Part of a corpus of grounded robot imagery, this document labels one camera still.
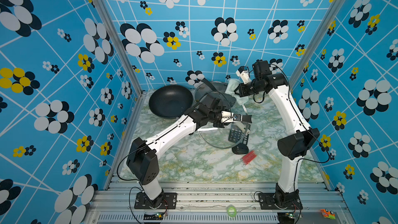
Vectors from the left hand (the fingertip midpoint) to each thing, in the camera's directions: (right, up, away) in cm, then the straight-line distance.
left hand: (232, 112), depth 77 cm
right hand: (+4, +11, +5) cm, 13 cm away
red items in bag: (+12, -26, +11) cm, 31 cm away
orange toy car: (+41, -45, -9) cm, 61 cm away
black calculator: (+5, -15, +18) cm, 24 cm away
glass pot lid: (-5, -17, +19) cm, 26 cm away
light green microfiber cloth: (0, +14, +1) cm, 14 cm away
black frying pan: (-40, +6, +39) cm, 56 cm away
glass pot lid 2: (-6, +14, +25) cm, 30 cm away
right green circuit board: (+23, -48, -7) cm, 54 cm away
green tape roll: (-1, -46, -7) cm, 47 cm away
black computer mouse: (+7, -22, +11) cm, 25 cm away
